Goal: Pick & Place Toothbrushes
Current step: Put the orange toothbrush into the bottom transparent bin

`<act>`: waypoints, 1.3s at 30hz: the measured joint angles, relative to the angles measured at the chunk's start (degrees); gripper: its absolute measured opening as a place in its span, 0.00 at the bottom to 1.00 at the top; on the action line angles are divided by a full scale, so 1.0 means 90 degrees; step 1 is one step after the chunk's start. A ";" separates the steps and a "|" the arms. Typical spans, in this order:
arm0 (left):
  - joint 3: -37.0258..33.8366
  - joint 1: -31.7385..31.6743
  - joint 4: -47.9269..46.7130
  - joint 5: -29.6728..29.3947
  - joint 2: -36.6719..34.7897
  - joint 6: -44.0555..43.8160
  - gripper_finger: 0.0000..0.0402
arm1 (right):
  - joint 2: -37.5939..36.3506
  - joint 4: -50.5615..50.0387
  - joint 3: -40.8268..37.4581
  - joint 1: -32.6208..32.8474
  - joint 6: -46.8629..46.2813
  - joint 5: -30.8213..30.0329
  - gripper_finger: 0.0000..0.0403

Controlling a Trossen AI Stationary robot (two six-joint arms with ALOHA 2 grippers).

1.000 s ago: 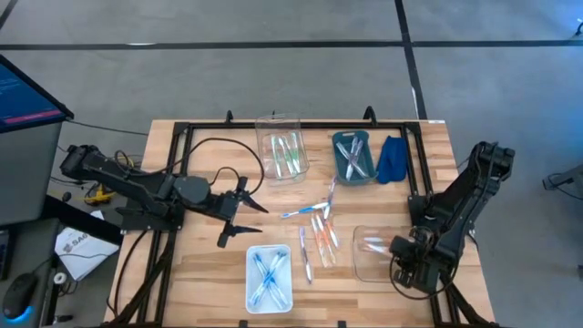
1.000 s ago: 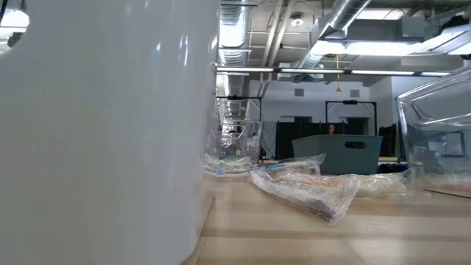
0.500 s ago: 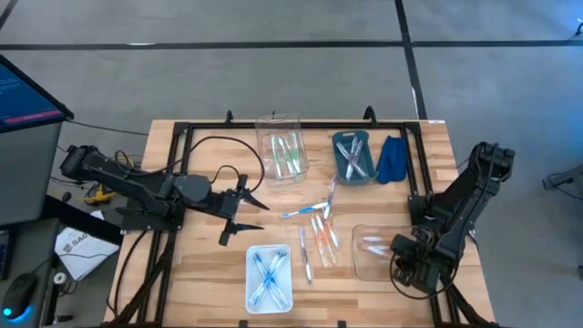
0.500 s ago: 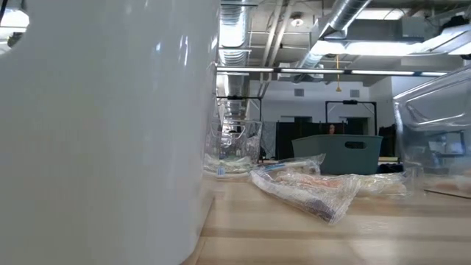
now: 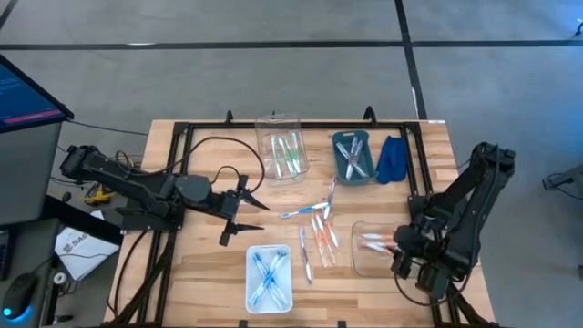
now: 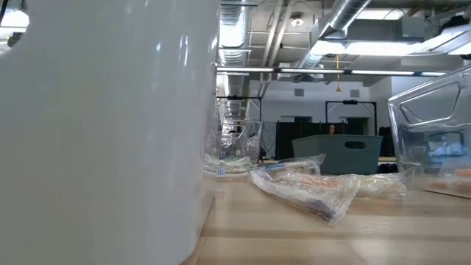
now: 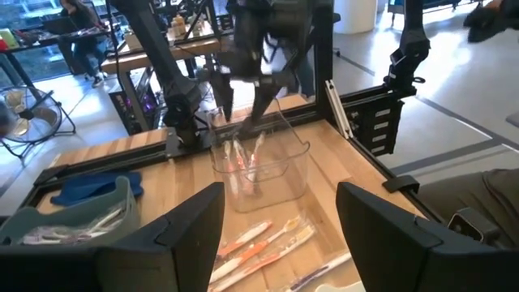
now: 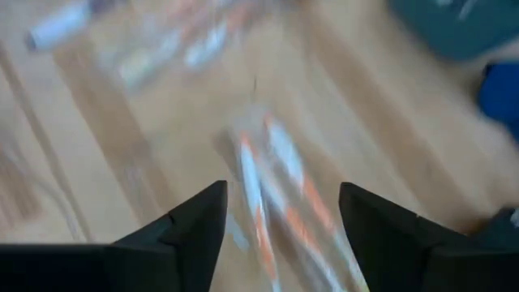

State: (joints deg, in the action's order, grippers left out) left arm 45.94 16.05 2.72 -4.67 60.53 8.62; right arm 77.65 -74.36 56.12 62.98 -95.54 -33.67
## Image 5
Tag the white plastic bin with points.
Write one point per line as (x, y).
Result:
(252, 303)

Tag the small black round knob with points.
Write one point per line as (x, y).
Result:
(67, 196)

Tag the black stand foot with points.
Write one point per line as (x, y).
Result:
(579, 29)

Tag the large clear plastic bin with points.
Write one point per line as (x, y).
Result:
(364, 266)

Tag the black frame clamp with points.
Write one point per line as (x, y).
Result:
(229, 117)
(370, 116)

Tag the white label sticker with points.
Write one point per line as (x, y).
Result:
(436, 121)

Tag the blue cloth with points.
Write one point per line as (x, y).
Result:
(391, 159)

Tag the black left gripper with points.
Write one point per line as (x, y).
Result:
(224, 238)

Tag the small clear plastic bin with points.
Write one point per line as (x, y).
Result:
(266, 173)

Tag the black desk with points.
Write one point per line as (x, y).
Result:
(27, 246)

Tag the teal plastic basket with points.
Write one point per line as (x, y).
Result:
(339, 173)

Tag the yellow black tool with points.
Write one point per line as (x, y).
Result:
(100, 196)

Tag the white tape roll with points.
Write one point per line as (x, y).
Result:
(56, 278)

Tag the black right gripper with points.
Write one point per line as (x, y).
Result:
(406, 241)

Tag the computer monitor with blue screen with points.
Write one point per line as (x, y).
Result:
(23, 100)

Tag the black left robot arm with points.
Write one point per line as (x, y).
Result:
(127, 180)

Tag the black metal table frame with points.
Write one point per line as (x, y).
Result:
(319, 125)

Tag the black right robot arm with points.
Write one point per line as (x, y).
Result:
(478, 191)

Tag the white printed paper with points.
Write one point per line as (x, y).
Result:
(86, 255)

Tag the black computer mouse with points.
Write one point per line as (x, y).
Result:
(18, 294)

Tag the gray stand leg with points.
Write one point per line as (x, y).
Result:
(569, 178)

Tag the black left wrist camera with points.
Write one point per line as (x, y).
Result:
(230, 204)

